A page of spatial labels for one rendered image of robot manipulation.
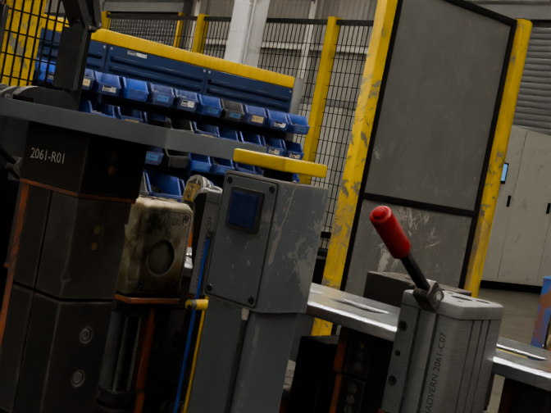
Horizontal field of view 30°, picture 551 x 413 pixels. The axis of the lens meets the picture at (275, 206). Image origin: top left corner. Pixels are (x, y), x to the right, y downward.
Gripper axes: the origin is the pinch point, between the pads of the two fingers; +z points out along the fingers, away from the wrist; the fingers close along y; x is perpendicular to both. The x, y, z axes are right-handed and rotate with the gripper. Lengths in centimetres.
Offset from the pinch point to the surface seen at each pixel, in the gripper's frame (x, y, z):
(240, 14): 235, 473, -75
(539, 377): -58, 11, 20
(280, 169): -37.8, -12.0, 5.0
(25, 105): -7.1, -8.2, 3.9
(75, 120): -14.9, -10.2, 4.4
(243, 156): -33.5, -11.0, 4.6
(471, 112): 54, 378, -31
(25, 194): -6.3, -4.5, 12.9
